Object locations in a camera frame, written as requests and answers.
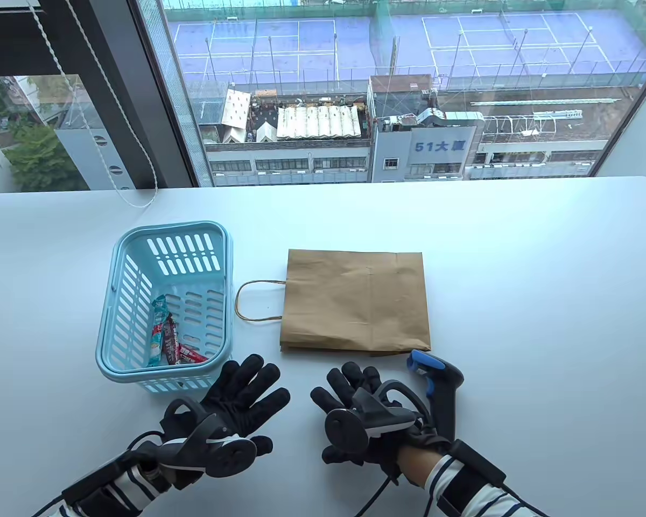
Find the white blind cord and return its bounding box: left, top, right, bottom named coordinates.
left=27, top=0, right=159, bottom=209

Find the person's left hand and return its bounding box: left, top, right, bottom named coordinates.
left=151, top=354, right=291, bottom=488

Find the black grey right hand controller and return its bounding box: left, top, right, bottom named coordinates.
left=323, top=380, right=427, bottom=452

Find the dark window frame pillar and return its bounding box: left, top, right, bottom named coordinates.
left=48, top=0, right=213, bottom=189

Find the person's left forearm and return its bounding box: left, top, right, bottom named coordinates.
left=62, top=458, right=173, bottom=517

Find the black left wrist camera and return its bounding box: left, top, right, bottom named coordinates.
left=61, top=451, right=143, bottom=507

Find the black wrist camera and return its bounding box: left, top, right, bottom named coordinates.
left=61, top=451, right=143, bottom=507
left=436, top=439, right=508, bottom=513

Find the person's right hand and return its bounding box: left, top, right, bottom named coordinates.
left=310, top=361, right=452, bottom=479

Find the light blue plastic basket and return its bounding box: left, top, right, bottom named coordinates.
left=95, top=220, right=234, bottom=398

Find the person's right forearm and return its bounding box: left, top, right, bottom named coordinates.
left=398, top=446, right=550, bottom=517

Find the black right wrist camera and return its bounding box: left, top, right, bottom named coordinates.
left=436, top=439, right=508, bottom=513

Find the brown paper bag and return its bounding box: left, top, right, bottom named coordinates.
left=235, top=249, right=431, bottom=357

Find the dark brown coffee powder package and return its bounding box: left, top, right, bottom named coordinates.
left=163, top=317, right=180, bottom=365

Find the teal coffee powder package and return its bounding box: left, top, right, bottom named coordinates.
left=149, top=295, right=170, bottom=368

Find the black blue barcode scanner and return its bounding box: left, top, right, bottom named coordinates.
left=406, top=350, right=465, bottom=442

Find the black right glove cable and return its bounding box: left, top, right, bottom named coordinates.
left=354, top=473, right=404, bottom=517

